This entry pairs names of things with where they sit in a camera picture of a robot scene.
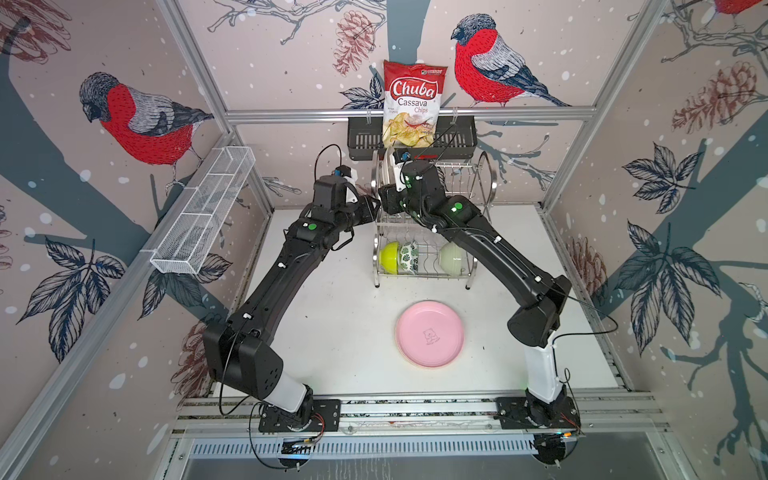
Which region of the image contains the white painted ceramic plate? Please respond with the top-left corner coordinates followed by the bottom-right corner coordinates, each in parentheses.
top-left (380, 146), bottom-right (397, 189)

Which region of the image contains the pink plate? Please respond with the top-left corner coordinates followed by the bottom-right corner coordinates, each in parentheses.
top-left (395, 301), bottom-right (465, 368)

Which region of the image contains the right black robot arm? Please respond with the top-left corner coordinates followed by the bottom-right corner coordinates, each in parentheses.
top-left (379, 160), bottom-right (572, 425)

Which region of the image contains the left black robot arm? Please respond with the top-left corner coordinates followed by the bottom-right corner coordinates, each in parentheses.
top-left (202, 167), bottom-right (380, 425)

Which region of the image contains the steel two-tier dish rack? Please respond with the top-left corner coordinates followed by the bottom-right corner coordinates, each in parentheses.
top-left (371, 151), bottom-right (497, 289)

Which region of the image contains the lime green bowl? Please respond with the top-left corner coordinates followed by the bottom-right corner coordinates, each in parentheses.
top-left (379, 242), bottom-right (400, 275)

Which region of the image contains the leaf pattern bowl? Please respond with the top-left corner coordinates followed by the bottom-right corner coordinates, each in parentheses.
top-left (397, 241), bottom-right (419, 275)

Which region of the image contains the pale green bowl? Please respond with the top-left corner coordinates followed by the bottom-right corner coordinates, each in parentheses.
top-left (438, 242), bottom-right (466, 277)

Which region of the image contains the red Chuba chips bag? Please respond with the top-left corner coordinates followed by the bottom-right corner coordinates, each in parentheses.
top-left (382, 61), bottom-right (447, 148)

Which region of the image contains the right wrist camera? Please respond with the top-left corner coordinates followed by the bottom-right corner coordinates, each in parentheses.
top-left (393, 148), bottom-right (413, 168)

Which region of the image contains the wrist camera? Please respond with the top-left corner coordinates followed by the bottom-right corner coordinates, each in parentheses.
top-left (393, 148), bottom-right (413, 168)
top-left (333, 164), bottom-right (359, 203)

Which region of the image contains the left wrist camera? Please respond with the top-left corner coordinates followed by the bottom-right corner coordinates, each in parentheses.
top-left (333, 164), bottom-right (359, 203)

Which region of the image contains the black wall basket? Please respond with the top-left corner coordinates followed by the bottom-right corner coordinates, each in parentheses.
top-left (347, 116), bottom-right (477, 161)

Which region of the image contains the white wire mesh shelf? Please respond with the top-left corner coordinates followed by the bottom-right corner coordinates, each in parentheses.
top-left (150, 146), bottom-right (255, 275)

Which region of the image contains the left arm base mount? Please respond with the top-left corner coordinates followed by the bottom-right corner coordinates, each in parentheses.
top-left (258, 399), bottom-right (341, 433)

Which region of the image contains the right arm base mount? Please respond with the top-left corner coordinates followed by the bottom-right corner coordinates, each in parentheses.
top-left (494, 395), bottom-right (581, 430)

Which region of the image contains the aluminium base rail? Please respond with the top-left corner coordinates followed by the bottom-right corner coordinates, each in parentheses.
top-left (170, 389), bottom-right (670, 438)

